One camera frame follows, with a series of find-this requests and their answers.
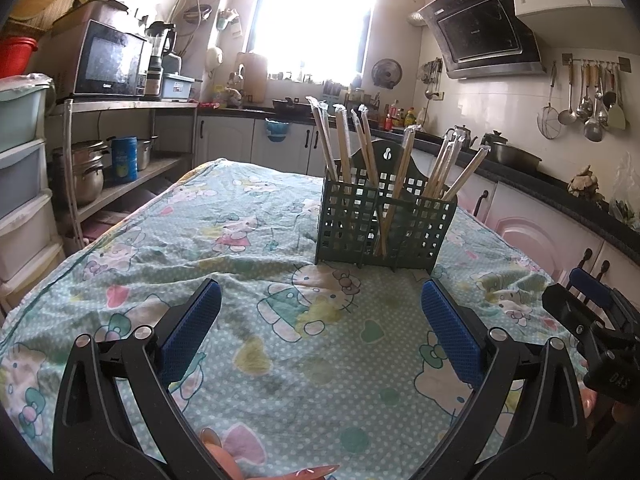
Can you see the person's left hand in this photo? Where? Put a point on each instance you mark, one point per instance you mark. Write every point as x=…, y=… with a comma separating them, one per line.
x=222, y=460

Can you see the plastic bag of greens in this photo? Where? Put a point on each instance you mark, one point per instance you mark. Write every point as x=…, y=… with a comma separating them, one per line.
x=625, y=207

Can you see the dark green utensil holder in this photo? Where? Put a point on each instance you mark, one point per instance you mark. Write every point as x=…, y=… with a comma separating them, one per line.
x=350, y=220

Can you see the dark cooking pot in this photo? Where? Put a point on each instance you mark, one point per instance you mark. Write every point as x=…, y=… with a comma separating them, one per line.
x=512, y=154

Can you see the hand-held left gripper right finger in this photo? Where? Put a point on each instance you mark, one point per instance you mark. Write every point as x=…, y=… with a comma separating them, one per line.
x=450, y=330

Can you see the black range hood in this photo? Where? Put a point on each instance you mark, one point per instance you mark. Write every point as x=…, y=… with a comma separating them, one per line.
x=480, y=30

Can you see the person's right hand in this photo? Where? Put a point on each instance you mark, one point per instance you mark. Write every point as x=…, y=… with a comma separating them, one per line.
x=589, y=402

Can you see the steel ladle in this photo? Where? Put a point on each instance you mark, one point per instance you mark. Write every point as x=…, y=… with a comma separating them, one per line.
x=566, y=116

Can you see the yellow bottle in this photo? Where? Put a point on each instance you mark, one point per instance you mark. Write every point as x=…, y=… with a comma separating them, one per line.
x=410, y=117

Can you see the wooden cutting board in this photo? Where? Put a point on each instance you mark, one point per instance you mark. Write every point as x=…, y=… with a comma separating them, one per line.
x=252, y=77

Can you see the blue canister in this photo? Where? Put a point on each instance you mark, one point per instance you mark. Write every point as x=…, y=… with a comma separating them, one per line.
x=124, y=160

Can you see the red sauce bottle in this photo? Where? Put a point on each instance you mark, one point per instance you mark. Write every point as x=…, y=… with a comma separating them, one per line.
x=389, y=121

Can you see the black blender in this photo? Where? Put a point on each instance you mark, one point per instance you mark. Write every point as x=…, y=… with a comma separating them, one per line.
x=159, y=40

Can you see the brown cardboard box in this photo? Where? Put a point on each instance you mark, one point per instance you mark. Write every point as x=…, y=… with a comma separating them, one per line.
x=90, y=15

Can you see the pastel plastic drawer unit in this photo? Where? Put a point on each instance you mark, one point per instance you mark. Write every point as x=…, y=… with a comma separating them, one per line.
x=22, y=170

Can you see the steel kettle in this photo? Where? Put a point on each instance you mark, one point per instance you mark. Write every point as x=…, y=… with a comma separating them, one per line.
x=460, y=137

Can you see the ginger root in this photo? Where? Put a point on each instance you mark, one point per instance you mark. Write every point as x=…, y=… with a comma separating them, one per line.
x=584, y=182

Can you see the large steel spoon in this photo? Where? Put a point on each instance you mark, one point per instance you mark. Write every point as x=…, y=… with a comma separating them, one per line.
x=593, y=131

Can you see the small steel pot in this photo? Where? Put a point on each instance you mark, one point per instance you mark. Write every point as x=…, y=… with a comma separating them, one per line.
x=146, y=154

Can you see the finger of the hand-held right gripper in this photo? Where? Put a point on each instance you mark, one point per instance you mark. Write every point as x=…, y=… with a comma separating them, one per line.
x=592, y=285
x=565, y=310

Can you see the blue hanging bin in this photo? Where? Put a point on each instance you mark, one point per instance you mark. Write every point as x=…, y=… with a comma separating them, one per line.
x=277, y=130

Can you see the blue-grey plastic box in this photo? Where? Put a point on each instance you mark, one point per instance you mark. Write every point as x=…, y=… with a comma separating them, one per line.
x=177, y=87

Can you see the red bucket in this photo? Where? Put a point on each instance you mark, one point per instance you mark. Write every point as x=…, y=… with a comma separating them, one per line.
x=17, y=57

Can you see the metal utensil rail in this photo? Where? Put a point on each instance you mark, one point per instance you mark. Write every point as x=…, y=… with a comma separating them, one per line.
x=595, y=59

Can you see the bright kitchen window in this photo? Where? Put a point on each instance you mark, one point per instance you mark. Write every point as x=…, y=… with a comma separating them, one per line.
x=310, y=15

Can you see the pale green spatula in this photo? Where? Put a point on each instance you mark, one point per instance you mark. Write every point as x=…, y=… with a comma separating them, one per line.
x=616, y=117

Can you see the cartoon cat printed blanket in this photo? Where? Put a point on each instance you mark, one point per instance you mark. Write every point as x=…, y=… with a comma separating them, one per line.
x=300, y=360

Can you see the small wall fan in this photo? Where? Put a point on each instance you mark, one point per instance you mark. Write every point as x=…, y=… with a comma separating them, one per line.
x=386, y=73

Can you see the pink board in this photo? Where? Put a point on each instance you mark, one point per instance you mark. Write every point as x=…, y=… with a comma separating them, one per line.
x=105, y=225

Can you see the stack of steel pots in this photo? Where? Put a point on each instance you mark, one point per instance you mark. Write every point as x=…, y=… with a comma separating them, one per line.
x=82, y=175

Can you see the black microwave oven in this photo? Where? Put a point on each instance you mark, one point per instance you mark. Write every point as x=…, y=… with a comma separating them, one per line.
x=105, y=60

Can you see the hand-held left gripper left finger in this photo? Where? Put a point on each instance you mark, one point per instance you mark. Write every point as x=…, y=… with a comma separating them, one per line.
x=192, y=330

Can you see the metal shelf rack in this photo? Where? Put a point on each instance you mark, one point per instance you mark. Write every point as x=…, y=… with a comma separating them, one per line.
x=130, y=106

